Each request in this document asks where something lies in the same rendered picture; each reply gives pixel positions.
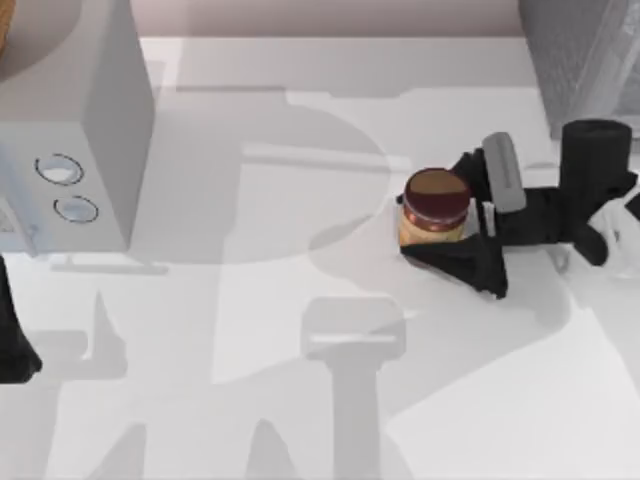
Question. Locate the brown lidded jar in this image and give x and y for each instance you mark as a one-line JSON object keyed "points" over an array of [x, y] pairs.
{"points": [[434, 212]]}

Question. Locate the pale microwave oven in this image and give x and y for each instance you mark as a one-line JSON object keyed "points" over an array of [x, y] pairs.
{"points": [[107, 90]]}

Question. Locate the small round microwave knob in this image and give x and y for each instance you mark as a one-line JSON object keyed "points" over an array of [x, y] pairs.
{"points": [[76, 209]]}

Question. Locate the large round microwave knob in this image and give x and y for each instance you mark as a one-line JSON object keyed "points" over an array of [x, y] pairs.
{"points": [[59, 171]]}

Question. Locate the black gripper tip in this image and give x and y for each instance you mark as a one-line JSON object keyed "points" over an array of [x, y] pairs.
{"points": [[14, 345]]}

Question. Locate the wooden cupboard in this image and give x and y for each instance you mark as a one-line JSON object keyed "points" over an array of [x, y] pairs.
{"points": [[4, 25]]}

